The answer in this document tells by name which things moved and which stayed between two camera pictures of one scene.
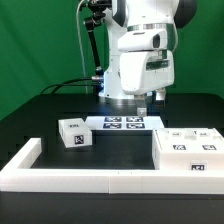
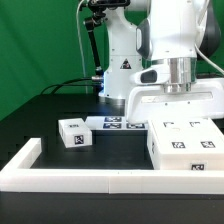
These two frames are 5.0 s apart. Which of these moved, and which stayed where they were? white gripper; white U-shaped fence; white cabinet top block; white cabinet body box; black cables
Moved: white cabinet body box; white gripper
Stayed: black cables; white U-shaped fence; white cabinet top block
